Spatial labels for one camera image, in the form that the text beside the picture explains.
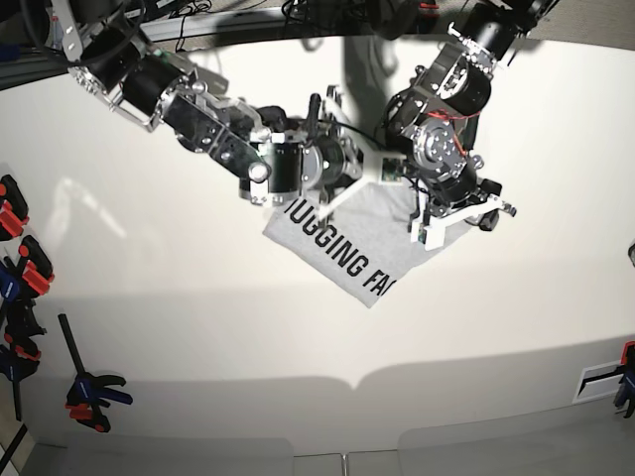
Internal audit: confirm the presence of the grey T-shirt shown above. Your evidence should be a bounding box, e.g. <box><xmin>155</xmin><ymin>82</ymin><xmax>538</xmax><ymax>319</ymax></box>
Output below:
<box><xmin>263</xmin><ymin>182</ymin><xmax>472</xmax><ymax>308</ymax></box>

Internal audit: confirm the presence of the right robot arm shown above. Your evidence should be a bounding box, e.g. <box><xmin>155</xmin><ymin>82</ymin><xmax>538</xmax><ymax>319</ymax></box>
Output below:
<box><xmin>53</xmin><ymin>1</ymin><xmax>539</xmax><ymax>247</ymax></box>

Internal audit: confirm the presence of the blue orange bar clamp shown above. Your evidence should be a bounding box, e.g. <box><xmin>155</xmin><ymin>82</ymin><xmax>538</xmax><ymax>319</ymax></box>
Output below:
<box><xmin>58</xmin><ymin>313</ymin><xmax>134</xmax><ymax>433</ymax></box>

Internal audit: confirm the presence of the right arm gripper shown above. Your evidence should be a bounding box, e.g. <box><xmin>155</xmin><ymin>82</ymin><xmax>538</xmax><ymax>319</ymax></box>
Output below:
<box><xmin>299</xmin><ymin>85</ymin><xmax>377</xmax><ymax>221</ymax></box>

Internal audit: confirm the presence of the blue clamp right edge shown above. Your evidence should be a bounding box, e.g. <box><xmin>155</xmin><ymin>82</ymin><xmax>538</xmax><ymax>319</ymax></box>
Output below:
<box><xmin>613</xmin><ymin>341</ymin><xmax>635</xmax><ymax>418</ymax></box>

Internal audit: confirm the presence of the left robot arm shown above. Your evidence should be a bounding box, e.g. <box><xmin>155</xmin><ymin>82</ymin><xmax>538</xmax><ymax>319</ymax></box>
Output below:
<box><xmin>384</xmin><ymin>1</ymin><xmax>556</xmax><ymax>244</ymax></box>

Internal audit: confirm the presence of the orange black clamp upper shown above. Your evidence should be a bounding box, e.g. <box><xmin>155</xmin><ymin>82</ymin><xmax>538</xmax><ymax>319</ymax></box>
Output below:
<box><xmin>1</xmin><ymin>174</ymin><xmax>29</xmax><ymax>242</ymax></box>

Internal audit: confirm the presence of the blue black clamp left edge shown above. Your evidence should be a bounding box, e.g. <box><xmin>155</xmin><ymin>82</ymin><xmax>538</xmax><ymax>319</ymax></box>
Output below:
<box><xmin>1</xmin><ymin>257</ymin><xmax>46</xmax><ymax>421</ymax></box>

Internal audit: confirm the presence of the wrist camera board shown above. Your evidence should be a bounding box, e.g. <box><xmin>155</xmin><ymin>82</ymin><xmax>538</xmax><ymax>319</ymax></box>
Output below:
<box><xmin>377</xmin><ymin>154</ymin><xmax>406</xmax><ymax>185</ymax></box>
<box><xmin>410</xmin><ymin>223</ymin><xmax>445</xmax><ymax>251</ymax></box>

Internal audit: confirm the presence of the black camera cable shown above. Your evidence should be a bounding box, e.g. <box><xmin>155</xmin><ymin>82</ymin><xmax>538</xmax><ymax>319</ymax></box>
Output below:
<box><xmin>317</xmin><ymin>116</ymin><xmax>393</xmax><ymax>153</ymax></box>

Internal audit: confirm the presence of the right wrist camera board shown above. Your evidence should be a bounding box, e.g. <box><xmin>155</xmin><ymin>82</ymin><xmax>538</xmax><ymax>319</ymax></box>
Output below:
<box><xmin>377</xmin><ymin>154</ymin><xmax>406</xmax><ymax>185</ymax></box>

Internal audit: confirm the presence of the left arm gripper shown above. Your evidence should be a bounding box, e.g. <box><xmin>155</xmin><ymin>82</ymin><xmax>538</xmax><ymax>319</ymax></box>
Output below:
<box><xmin>408</xmin><ymin>168</ymin><xmax>517</xmax><ymax>233</ymax></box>

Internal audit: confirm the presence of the orange black clamp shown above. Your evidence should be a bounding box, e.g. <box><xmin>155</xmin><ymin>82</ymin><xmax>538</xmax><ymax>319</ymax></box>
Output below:
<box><xmin>18</xmin><ymin>235</ymin><xmax>55</xmax><ymax>298</ymax></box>
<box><xmin>1</xmin><ymin>174</ymin><xmax>29</xmax><ymax>242</ymax></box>

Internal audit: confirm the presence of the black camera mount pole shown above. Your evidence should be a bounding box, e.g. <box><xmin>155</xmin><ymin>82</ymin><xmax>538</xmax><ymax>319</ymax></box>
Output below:
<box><xmin>365</xmin><ymin>0</ymin><xmax>419</xmax><ymax>41</ymax></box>

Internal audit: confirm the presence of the orange black clamp lower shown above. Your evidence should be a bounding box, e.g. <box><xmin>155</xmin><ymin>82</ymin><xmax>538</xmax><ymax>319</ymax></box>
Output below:
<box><xmin>18</xmin><ymin>235</ymin><xmax>55</xmax><ymax>298</ymax></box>

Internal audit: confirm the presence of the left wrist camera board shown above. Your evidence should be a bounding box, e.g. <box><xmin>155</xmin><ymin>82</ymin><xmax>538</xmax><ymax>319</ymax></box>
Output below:
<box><xmin>410</xmin><ymin>223</ymin><xmax>445</xmax><ymax>251</ymax></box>

